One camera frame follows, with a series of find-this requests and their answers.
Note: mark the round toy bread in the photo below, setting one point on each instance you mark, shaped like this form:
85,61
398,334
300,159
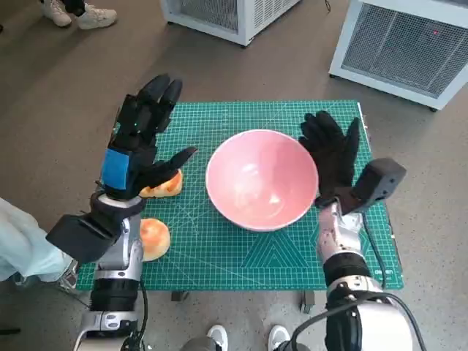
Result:
155,237

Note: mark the pink bowl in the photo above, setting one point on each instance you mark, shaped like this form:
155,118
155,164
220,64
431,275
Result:
256,175

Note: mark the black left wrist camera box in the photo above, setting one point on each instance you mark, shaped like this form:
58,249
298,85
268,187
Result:
80,237

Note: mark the small white mesh cage box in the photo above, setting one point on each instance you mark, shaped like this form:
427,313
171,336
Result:
219,18

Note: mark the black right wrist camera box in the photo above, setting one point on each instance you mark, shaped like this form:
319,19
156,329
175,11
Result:
380,179

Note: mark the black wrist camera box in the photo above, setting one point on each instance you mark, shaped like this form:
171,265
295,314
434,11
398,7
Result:
80,237
380,179

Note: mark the green cutting mat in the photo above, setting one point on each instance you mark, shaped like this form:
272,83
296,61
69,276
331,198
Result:
237,256

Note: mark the large white mesh cage box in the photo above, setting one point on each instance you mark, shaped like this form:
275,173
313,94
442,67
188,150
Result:
395,55

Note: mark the person's leg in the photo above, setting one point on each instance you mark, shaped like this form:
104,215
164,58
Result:
22,241

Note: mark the person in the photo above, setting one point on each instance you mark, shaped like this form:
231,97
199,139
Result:
95,16
215,334

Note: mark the black table bracket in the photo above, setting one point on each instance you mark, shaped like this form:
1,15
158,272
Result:
180,296
307,301

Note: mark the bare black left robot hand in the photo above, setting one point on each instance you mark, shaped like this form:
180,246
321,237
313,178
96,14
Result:
139,146

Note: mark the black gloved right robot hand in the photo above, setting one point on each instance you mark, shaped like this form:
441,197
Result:
336,157

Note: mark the long toy bread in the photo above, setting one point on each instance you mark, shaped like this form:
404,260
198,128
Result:
168,188

